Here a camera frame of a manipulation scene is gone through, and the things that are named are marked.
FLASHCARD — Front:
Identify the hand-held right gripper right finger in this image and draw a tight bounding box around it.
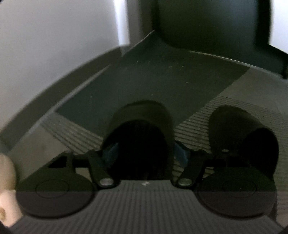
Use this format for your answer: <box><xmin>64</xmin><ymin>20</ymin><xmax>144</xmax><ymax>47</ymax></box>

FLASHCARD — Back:
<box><xmin>174</xmin><ymin>141</ymin><xmax>245</xmax><ymax>188</ymax></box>

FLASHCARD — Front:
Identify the dark entrance door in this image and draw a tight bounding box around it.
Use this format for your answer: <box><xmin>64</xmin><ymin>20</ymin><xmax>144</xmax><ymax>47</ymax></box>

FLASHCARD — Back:
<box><xmin>155</xmin><ymin>0</ymin><xmax>288</xmax><ymax>79</ymax></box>

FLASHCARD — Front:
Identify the grey striped floor mat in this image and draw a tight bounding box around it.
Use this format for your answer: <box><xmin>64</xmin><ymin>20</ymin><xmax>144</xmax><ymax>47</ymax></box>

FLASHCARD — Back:
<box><xmin>0</xmin><ymin>74</ymin><xmax>288</xmax><ymax>180</ymax></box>

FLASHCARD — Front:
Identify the black slide sandal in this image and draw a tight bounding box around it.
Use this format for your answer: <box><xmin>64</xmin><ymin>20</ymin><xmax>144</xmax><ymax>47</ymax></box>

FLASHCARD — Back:
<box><xmin>101</xmin><ymin>100</ymin><xmax>175</xmax><ymax>180</ymax></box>
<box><xmin>208</xmin><ymin>106</ymin><xmax>280</xmax><ymax>178</ymax></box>

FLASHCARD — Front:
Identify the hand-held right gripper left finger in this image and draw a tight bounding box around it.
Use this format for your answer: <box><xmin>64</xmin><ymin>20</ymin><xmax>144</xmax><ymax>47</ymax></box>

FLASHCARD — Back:
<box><xmin>48</xmin><ymin>143</ymin><xmax>120</xmax><ymax>188</ymax></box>

